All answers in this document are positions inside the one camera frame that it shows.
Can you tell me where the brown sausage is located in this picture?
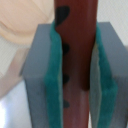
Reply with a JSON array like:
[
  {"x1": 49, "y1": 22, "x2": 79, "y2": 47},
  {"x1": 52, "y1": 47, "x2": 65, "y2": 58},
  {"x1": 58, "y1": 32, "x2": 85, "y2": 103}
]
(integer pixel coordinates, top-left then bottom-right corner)
[{"x1": 55, "y1": 0, "x2": 98, "y2": 128}]

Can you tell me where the round beige plate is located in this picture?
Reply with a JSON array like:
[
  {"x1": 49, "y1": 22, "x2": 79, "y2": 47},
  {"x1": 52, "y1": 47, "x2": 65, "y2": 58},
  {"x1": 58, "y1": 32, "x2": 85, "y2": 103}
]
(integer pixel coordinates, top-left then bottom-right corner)
[{"x1": 0, "y1": 0, "x2": 54, "y2": 44}]

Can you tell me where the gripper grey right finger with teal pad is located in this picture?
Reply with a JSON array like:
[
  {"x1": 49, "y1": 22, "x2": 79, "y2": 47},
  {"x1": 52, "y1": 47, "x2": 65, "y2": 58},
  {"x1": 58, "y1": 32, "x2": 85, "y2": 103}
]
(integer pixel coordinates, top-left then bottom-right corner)
[{"x1": 89, "y1": 22, "x2": 128, "y2": 128}]

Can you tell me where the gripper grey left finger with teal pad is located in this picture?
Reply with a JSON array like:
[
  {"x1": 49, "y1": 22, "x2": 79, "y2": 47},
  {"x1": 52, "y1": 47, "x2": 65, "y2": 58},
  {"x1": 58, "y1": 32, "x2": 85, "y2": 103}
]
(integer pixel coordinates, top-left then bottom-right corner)
[{"x1": 22, "y1": 23, "x2": 63, "y2": 128}]

